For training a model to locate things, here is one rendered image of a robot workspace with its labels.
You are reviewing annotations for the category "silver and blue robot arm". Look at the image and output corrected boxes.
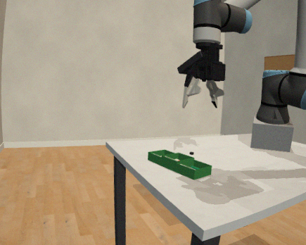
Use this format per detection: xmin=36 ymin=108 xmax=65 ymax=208
xmin=177 ymin=0 xmax=306 ymax=125

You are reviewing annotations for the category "green rack of labelled bins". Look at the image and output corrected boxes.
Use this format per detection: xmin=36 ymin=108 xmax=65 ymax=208
xmin=148 ymin=150 xmax=212 ymax=180

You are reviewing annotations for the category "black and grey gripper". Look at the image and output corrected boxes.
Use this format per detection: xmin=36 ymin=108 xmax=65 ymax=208
xmin=182 ymin=42 xmax=226 ymax=108

